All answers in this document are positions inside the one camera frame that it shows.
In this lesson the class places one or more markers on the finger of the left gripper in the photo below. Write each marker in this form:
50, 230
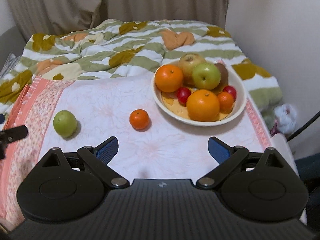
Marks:
13, 134
2, 118

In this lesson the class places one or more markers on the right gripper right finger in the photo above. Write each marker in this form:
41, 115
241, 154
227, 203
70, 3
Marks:
231, 160

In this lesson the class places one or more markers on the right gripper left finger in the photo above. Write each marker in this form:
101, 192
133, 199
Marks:
98, 164

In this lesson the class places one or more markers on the green apple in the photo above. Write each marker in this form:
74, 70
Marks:
65, 123
206, 76

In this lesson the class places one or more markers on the small orange mandarin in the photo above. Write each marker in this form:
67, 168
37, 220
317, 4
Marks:
139, 119

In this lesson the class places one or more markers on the medium orange mandarin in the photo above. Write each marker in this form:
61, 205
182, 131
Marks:
226, 101

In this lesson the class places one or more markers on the large orange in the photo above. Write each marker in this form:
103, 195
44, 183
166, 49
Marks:
169, 78
203, 105

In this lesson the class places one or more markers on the grey patterned pillow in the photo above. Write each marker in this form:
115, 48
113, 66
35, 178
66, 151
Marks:
10, 63

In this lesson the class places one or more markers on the pink floral towel cloth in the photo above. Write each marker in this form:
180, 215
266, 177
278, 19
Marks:
166, 149

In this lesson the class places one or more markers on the white crumpled plastic bag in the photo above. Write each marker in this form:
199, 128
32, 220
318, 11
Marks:
285, 119

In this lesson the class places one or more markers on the red cherry tomato right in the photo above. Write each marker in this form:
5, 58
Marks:
231, 90

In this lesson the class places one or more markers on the red cherry tomato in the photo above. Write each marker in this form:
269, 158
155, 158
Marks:
231, 90
183, 94

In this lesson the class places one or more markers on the grey sofa backrest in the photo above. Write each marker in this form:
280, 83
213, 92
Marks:
11, 41

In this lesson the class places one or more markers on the brown kiwi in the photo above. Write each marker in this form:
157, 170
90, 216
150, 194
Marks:
224, 78

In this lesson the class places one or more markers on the red cherry tomato left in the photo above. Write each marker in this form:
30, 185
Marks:
183, 94

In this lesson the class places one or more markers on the white oval fruit bowl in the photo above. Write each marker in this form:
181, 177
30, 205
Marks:
169, 103

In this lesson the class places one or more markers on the green striped floral quilt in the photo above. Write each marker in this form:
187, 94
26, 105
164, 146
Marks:
121, 49

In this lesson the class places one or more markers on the beige curtain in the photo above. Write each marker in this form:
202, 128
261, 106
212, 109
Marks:
65, 16

